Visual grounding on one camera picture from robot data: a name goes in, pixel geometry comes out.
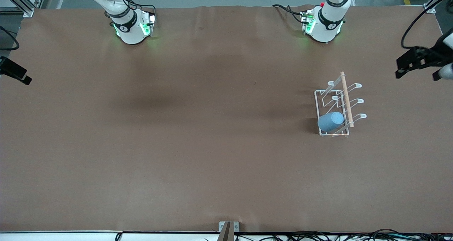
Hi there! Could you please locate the black base power cable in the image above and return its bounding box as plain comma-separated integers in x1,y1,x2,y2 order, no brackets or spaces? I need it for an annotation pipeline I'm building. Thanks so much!
272,4,305,24

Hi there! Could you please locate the black cable bundle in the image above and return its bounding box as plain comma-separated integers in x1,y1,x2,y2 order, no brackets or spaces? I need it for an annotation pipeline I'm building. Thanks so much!
234,229,453,241

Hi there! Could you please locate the brown table cover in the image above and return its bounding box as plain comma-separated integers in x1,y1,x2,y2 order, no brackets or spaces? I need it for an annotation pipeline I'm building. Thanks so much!
0,5,453,233

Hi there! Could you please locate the blue plastic cup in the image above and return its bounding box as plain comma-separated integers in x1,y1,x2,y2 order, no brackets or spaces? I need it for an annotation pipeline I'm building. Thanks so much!
317,112,344,132

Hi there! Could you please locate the grey metal bracket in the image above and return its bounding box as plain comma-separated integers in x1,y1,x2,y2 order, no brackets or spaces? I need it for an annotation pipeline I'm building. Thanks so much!
219,221,239,233

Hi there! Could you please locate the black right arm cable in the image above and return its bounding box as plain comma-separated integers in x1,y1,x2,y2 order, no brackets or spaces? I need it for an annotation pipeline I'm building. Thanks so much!
0,26,20,51

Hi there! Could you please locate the white wire cup rack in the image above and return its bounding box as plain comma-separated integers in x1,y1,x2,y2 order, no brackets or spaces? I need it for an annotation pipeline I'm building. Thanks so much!
314,71,367,138

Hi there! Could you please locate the brown wooden bar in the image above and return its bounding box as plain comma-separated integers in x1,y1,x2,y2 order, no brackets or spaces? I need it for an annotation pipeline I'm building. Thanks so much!
217,222,235,241

